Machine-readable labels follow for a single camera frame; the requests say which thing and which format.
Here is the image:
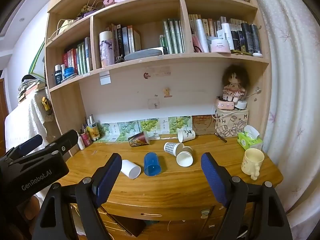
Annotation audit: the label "red printed plastic cup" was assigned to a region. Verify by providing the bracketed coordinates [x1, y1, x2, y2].
[128, 131, 150, 147]

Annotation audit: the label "white paper cup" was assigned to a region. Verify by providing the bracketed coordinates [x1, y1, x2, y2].
[121, 159, 142, 179]

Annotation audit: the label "brown sleeve paper cup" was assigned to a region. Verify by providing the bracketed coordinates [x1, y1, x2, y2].
[176, 146, 194, 167]

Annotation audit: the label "blue plastic cup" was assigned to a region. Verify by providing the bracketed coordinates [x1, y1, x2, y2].
[144, 152, 161, 177]

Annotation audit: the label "grey checkered paper cup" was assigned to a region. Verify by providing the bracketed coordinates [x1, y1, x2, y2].
[164, 142, 184, 157]

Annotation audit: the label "white leaf print cup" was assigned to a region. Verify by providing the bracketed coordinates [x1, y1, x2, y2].
[177, 130, 196, 143]

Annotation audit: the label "cream ceramic mug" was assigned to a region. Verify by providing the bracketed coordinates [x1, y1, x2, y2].
[241, 148, 265, 180]

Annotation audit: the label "white small bottle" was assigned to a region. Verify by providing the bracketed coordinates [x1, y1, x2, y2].
[78, 134, 86, 150]

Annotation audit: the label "black pen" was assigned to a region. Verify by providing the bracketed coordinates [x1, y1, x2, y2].
[214, 133, 227, 143]

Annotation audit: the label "green tissue pack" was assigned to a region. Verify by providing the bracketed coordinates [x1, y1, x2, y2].
[237, 125, 263, 150]

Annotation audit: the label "letter print fabric box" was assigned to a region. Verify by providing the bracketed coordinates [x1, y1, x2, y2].
[214, 109, 249, 138]

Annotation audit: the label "brown cardboard card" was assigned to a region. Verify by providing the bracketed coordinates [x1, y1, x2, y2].
[192, 115, 216, 135]

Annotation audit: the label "white curtain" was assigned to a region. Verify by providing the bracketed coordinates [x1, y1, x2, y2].
[257, 0, 319, 239]

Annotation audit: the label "grape calendar cards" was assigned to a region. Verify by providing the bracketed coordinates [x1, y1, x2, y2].
[98, 116, 193, 142]

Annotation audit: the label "brown haired rag doll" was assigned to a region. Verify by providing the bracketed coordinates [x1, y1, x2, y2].
[222, 65, 249, 103]

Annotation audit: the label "wooden bookshelf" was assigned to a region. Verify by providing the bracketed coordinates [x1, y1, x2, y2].
[44, 0, 273, 156]

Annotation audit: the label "pink floral thermos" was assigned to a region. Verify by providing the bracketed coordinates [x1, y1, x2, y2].
[99, 31, 115, 68]

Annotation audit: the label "pink cream jar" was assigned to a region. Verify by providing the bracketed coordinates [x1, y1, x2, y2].
[210, 39, 231, 54]

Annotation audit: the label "grey oval case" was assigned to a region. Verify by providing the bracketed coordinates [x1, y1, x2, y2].
[124, 49, 163, 61]

